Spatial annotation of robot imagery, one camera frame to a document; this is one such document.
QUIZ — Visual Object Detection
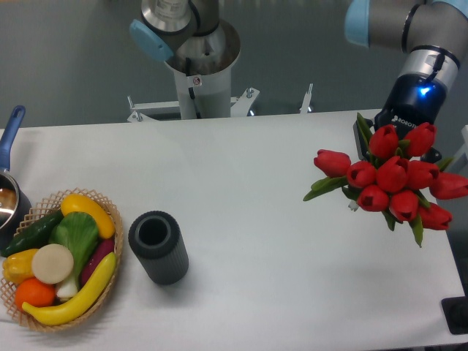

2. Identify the orange fruit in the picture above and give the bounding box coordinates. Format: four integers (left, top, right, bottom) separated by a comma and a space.
15, 278, 56, 311

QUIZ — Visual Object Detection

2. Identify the green bok choy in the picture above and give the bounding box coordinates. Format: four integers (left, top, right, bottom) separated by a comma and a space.
48, 212, 99, 302

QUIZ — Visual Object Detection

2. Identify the green cucumber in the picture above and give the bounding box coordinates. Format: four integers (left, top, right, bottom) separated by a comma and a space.
1, 211, 64, 257

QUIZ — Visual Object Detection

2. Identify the round beige slice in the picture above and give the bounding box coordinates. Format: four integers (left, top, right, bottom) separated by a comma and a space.
31, 244, 74, 284

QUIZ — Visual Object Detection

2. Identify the purple sweet potato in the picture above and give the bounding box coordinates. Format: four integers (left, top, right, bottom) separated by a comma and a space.
80, 238, 114, 287

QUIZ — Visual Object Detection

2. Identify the red tulip bouquet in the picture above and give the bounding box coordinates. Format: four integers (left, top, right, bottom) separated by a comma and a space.
304, 114, 467, 245

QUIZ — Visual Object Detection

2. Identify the yellow squash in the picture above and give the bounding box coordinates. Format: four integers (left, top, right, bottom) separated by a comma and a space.
60, 194, 116, 239

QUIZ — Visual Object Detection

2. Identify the black device at table edge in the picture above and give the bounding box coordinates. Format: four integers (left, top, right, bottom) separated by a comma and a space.
441, 296, 467, 335

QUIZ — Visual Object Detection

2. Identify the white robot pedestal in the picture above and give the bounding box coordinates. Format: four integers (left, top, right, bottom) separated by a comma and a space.
166, 20, 241, 120

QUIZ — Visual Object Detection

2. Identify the woven wicker basket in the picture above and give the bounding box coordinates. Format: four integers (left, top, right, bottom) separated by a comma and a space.
1, 188, 124, 332

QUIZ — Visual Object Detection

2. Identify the white metal mounting frame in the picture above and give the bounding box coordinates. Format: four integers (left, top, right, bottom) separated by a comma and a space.
127, 83, 314, 123

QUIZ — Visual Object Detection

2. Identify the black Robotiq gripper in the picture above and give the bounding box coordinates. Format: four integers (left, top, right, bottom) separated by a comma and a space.
353, 74, 447, 163

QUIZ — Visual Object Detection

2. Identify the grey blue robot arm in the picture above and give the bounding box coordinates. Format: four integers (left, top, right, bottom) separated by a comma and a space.
129, 1, 467, 159

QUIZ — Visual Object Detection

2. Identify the blue handled saucepan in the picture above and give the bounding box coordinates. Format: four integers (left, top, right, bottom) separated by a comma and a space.
1, 105, 31, 249

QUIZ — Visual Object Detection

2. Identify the yellow bell pepper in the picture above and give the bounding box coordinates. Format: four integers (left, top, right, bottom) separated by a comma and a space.
2, 249, 39, 284

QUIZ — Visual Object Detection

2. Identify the dark grey ribbed vase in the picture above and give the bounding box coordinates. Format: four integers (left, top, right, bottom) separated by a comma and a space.
128, 211, 189, 285

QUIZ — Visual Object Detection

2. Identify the yellow banana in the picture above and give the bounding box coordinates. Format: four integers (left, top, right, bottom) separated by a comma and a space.
22, 252, 117, 326

